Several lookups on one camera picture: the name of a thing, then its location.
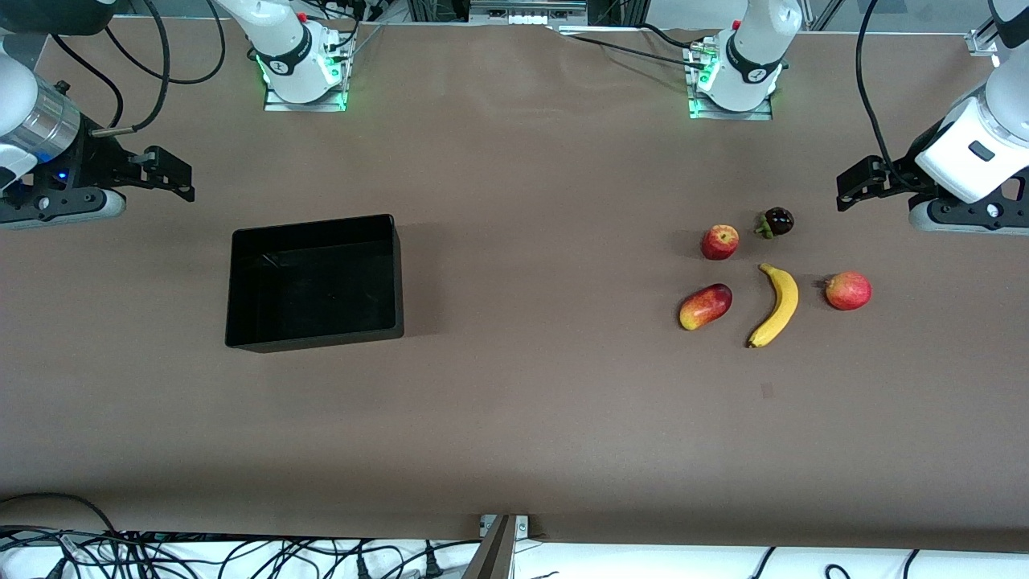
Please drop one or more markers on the black rectangular plastic box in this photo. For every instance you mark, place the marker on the black rectangular plastic box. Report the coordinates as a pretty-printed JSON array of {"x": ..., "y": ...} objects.
[{"x": 313, "y": 281}]

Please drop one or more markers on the red yellow mango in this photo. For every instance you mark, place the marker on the red yellow mango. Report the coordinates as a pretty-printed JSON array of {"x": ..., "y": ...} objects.
[{"x": 705, "y": 307}]

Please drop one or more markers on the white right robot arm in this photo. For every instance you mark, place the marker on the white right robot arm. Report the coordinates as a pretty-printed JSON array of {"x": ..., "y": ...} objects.
[{"x": 281, "y": 32}]

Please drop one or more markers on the yellow banana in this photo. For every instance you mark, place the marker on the yellow banana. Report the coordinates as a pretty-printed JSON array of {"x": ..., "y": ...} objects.
[{"x": 784, "y": 301}]

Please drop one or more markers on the small red yellow apple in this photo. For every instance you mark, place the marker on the small red yellow apple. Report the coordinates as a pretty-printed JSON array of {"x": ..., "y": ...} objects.
[{"x": 719, "y": 243}]

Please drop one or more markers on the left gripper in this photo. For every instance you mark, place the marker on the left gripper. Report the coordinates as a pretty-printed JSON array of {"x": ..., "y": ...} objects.
[{"x": 899, "y": 174}]

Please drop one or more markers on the grey connector panel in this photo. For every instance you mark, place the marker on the grey connector panel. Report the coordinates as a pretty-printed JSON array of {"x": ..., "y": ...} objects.
[{"x": 526, "y": 12}]

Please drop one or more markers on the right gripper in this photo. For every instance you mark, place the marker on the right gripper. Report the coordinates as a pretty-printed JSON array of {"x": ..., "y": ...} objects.
[{"x": 98, "y": 163}]

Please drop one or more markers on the aluminium corner bracket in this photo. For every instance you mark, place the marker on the aluminium corner bracket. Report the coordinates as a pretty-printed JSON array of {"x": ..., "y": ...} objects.
[{"x": 982, "y": 42}]

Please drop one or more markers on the red round fruit with nub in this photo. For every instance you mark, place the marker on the red round fruit with nub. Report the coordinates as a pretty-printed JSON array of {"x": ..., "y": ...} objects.
[{"x": 849, "y": 291}]

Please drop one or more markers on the dark purple mangosteen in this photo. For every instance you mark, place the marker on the dark purple mangosteen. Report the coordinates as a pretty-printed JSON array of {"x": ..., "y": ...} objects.
[{"x": 778, "y": 221}]

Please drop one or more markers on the metal table edge bracket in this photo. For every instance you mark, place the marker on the metal table edge bracket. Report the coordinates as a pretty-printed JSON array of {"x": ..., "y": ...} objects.
[{"x": 522, "y": 527}]

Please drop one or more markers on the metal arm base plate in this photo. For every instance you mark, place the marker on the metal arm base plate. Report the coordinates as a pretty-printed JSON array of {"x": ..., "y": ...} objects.
[
  {"x": 723, "y": 115},
  {"x": 321, "y": 106}
]

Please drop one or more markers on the dark angled post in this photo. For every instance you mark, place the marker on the dark angled post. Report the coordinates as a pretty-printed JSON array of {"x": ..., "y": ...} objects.
[{"x": 492, "y": 555}]

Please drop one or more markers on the brown table cover sheet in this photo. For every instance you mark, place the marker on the brown table cover sheet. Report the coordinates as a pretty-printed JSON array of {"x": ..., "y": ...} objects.
[{"x": 514, "y": 442}]

